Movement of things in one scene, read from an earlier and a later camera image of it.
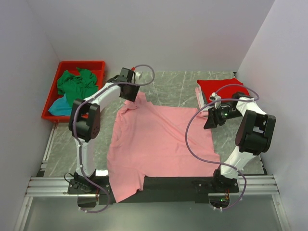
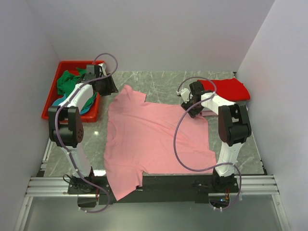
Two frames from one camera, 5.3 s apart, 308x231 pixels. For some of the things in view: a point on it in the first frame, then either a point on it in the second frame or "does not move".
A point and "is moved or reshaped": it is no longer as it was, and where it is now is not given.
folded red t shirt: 210,86 does not move
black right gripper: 211,122 to 193,113
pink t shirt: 148,141 is moved or reshaped
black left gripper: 133,96 to 111,86
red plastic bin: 97,67 does not move
